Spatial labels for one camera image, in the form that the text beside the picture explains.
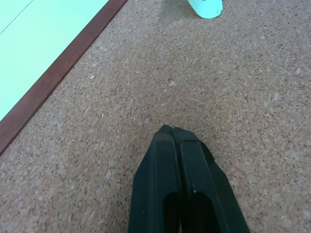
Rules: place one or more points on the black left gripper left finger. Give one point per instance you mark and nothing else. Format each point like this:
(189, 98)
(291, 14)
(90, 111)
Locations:
(155, 184)

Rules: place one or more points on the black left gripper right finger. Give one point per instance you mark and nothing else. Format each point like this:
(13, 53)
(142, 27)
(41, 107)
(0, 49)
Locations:
(206, 184)

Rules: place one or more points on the pale green plastic object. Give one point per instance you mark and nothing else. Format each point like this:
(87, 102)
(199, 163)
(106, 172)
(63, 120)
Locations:
(207, 7)

